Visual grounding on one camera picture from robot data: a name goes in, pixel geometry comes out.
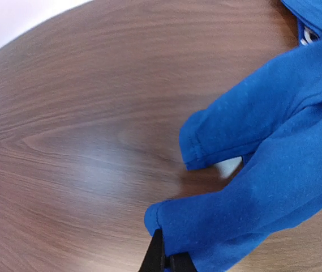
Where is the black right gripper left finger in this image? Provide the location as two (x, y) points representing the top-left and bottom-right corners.
(139, 229), (166, 272)

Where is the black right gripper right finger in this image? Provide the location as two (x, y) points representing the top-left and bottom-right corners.
(169, 252), (196, 272)

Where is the blue printed t-shirt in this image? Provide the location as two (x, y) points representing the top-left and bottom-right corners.
(144, 1), (322, 271)

